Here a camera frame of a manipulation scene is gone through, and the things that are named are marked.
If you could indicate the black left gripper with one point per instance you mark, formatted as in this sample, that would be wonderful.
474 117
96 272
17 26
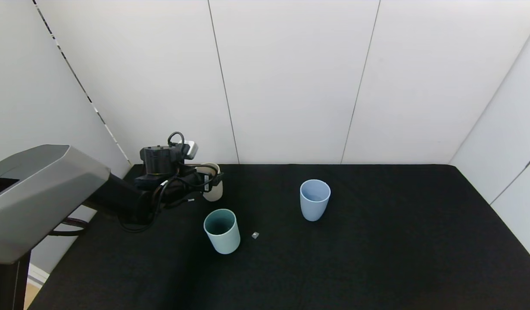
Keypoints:
185 183

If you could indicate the beige plastic cup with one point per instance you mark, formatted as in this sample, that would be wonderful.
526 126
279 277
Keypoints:
214 196

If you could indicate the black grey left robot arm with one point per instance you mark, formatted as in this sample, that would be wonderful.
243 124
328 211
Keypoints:
41 193

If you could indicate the teal plastic cup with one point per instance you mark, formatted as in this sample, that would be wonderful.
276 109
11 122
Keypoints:
224 239

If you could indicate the light blue plastic cup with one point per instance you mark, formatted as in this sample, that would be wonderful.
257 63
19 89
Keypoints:
313 209

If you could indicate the white baseboard strip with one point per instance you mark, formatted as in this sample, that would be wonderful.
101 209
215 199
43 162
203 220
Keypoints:
38 275

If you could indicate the black robot torso column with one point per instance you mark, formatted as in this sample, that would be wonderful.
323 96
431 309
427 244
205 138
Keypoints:
6 284

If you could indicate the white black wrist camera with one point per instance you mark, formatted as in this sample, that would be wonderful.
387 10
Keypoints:
190 149

